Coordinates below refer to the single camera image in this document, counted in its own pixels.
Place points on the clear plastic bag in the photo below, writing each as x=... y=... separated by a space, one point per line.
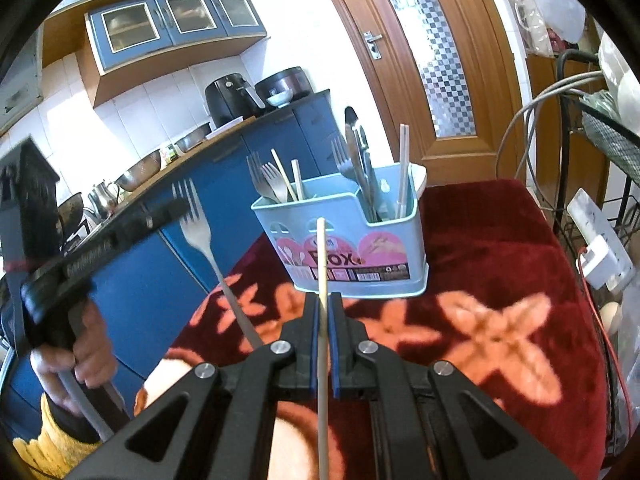
x=627 y=360

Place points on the small white bowl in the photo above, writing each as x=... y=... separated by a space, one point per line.
x=279 y=97

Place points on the dark grey fork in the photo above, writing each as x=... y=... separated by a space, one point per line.
x=342 y=160

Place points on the long silver fork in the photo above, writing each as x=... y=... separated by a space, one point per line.
x=197 y=225

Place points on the light blue utensil holder box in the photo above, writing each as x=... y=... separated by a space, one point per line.
x=395 y=240

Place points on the person's left forearm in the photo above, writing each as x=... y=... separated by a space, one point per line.
x=40 y=440

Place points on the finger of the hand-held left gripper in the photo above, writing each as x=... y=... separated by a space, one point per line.
x=165 y=210

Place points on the steel mixing bowl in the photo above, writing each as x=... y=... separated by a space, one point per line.
x=140 y=170
x=192 y=135

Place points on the steel kettle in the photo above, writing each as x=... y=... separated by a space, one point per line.
x=102 y=195

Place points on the black air fryer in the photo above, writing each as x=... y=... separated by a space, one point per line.
x=227 y=97

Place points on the small labelled container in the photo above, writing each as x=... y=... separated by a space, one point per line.
x=169 y=152

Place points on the blue wall cabinet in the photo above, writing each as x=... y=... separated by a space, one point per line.
x=175 y=15

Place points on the wooden chopstick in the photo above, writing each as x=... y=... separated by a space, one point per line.
x=284 y=177
x=323 y=260

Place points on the wooden door with mosaic glass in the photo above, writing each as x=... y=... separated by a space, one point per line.
x=440 y=60

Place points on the blue kitchen cabinets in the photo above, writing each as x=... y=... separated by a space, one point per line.
x=150 y=270

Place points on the red floral blanket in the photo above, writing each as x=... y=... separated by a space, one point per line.
x=500 y=240

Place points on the white power strip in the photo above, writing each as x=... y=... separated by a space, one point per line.
x=595 y=240

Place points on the silver table knife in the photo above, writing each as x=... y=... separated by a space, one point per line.
x=352 y=135
x=364 y=160

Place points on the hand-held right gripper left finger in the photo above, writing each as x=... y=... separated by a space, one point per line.
x=316 y=330

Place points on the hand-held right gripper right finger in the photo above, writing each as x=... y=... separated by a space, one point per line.
x=336 y=350

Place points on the dark rice cooker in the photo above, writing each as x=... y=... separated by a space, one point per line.
x=287 y=82

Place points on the black metal rack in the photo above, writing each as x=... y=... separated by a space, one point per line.
x=610 y=135

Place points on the person's left hand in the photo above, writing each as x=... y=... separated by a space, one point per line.
x=90 y=350

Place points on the white tray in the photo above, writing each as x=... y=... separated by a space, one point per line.
x=227 y=127

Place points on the white hanging bags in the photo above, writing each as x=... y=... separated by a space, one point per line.
x=545 y=5

